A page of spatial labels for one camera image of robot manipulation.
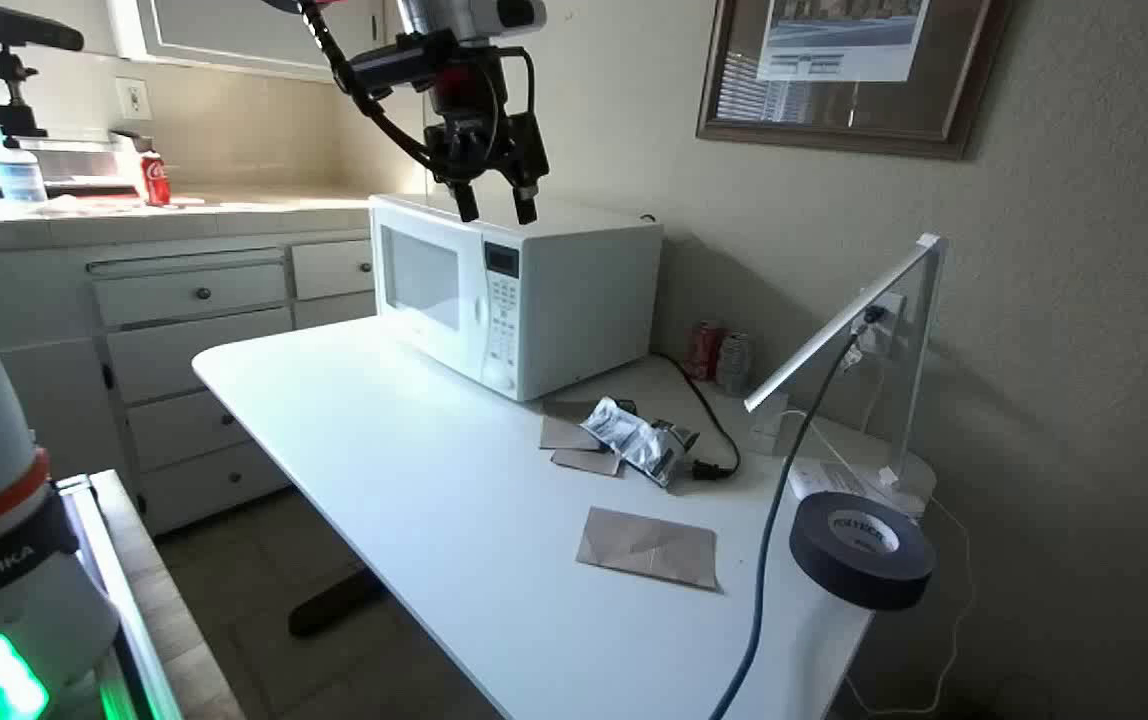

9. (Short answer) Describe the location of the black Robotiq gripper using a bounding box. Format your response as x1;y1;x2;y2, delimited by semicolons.
424;45;552;227

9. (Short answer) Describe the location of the white microwave oven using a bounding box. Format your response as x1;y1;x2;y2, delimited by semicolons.
367;193;670;408

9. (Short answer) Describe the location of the white countertop box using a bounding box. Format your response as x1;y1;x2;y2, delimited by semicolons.
23;130;150;199

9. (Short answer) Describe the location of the red container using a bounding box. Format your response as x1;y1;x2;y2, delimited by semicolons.
683;319;724;384

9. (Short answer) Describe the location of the silver foil packet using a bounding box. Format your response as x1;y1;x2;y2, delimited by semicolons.
575;390;705;497

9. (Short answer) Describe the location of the brown paper patch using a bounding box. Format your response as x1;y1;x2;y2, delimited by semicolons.
548;443;627;481
575;504;724;597

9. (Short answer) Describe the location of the white upper cabinet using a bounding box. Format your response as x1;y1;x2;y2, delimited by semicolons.
107;0;388;83

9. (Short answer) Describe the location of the white drawer cabinet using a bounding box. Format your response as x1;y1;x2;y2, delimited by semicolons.
0;196;382;535

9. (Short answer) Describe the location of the red can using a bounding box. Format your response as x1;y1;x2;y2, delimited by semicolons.
136;145;175;212

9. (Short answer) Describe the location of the black table foot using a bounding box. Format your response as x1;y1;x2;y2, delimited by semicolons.
284;569;383;640

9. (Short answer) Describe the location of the black tape roll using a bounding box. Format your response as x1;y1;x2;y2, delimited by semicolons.
788;487;940;617

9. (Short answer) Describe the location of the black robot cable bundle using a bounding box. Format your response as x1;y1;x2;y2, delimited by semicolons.
294;0;450;174

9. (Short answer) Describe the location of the black microwave power cable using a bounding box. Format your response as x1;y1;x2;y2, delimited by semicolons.
670;355;745;482

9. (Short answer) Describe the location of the white wall switch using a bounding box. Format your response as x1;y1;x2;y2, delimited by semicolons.
113;74;153;127

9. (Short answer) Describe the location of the brown framed wall picture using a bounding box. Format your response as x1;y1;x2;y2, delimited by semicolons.
692;0;1021;162

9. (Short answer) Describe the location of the white wall outlet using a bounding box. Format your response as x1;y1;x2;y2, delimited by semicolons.
866;293;911;367

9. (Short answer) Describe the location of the blue cable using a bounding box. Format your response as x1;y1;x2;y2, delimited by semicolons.
708;311;884;720

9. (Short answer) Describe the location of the black camera on stand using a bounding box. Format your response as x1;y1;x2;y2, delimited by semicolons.
0;0;89;145

